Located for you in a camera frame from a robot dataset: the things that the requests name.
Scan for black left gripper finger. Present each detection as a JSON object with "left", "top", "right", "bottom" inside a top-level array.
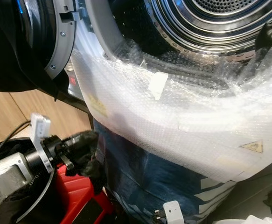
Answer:
[
  {"left": 67, "top": 130, "right": 101, "bottom": 161},
  {"left": 79, "top": 159, "right": 107, "bottom": 182}
]

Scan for white front-loading washing machine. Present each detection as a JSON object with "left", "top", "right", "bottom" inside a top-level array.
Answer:
[{"left": 67, "top": 0, "right": 272, "bottom": 183}]

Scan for red plastic box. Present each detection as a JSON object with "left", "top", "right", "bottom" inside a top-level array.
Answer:
[{"left": 53, "top": 163, "right": 116, "bottom": 224}]

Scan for blue denim jeans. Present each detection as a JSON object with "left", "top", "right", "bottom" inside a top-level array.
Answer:
[{"left": 93, "top": 119, "right": 238, "bottom": 224}]

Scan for rectangular yellow warning sticker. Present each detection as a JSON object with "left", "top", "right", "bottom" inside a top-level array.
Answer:
[{"left": 86, "top": 95, "right": 107, "bottom": 117}]

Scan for wooden cabinet panel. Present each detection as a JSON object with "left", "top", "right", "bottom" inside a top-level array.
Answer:
[{"left": 0, "top": 89, "right": 92, "bottom": 146}]

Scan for clear bubble wrap sheet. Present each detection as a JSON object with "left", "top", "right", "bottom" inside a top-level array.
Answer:
[{"left": 70, "top": 23, "right": 272, "bottom": 183}]

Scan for white tape piece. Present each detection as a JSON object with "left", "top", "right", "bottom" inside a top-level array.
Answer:
[{"left": 147, "top": 71, "right": 169, "bottom": 101}]

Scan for white cloth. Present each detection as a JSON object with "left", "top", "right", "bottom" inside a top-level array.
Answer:
[{"left": 212, "top": 214, "right": 272, "bottom": 224}]

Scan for triangular yellow warning sticker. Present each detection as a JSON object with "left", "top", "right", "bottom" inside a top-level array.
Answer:
[{"left": 240, "top": 141, "right": 264, "bottom": 154}]

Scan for steel washer drum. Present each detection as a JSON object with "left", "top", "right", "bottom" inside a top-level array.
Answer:
[{"left": 143, "top": 0, "right": 272, "bottom": 56}]

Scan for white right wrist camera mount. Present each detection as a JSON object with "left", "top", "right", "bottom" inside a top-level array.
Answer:
[{"left": 163, "top": 200, "right": 186, "bottom": 224}]

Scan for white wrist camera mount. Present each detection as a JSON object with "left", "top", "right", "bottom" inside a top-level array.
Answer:
[
  {"left": 163, "top": 200, "right": 186, "bottom": 224},
  {"left": 29, "top": 112, "right": 55, "bottom": 174}
]

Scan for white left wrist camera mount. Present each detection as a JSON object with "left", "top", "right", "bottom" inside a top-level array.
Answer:
[{"left": 29, "top": 112, "right": 55, "bottom": 174}]

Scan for short black arm cable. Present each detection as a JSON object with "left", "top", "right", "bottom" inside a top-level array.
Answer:
[{"left": 14, "top": 168, "right": 55, "bottom": 224}]

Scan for long black arm cable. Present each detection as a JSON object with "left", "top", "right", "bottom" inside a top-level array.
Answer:
[{"left": 0, "top": 120, "right": 32, "bottom": 167}]

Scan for washer door with grey ring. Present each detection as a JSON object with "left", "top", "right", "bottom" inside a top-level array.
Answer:
[{"left": 17, "top": 0, "right": 79, "bottom": 80}]

